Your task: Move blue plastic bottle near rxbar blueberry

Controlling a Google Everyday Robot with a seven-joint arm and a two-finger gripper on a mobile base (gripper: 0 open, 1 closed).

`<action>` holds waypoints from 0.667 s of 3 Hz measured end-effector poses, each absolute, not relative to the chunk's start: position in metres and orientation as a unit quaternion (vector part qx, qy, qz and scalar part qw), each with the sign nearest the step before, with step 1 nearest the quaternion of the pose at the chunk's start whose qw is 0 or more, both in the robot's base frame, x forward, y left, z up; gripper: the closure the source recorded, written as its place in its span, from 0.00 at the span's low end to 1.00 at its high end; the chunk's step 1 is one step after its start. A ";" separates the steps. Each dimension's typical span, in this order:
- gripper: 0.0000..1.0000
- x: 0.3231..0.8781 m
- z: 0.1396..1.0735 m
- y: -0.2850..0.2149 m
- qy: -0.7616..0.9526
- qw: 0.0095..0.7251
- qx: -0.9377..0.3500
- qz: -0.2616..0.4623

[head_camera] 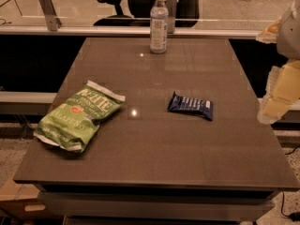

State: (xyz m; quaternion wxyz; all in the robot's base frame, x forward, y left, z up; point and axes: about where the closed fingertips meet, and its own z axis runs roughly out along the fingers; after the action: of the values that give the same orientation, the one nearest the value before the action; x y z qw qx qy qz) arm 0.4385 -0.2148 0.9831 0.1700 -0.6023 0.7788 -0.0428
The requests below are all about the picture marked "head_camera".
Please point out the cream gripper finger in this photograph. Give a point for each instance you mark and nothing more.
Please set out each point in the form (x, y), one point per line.
(270, 33)
(281, 92)

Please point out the centre metal glass bracket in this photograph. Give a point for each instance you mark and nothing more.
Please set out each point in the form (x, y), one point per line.
(171, 6)

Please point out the clear blue plastic water bottle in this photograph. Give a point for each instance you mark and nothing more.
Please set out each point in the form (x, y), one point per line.
(158, 27)

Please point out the black office chair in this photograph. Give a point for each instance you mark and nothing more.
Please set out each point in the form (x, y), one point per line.
(187, 13)

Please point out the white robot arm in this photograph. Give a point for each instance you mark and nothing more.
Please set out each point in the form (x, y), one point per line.
(288, 42)

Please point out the metal glass bracket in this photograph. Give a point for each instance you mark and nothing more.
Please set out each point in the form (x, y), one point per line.
(171, 6)
(52, 20)

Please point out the left metal glass bracket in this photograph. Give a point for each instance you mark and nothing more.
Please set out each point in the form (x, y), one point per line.
(52, 20)

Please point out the green jalapeno chips bag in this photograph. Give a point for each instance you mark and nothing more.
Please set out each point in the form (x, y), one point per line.
(74, 123)

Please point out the blue rxbar blueberry wrapper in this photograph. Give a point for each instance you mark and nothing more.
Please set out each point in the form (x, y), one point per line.
(191, 106)

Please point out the cardboard box under table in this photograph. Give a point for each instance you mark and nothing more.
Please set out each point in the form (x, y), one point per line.
(21, 201)

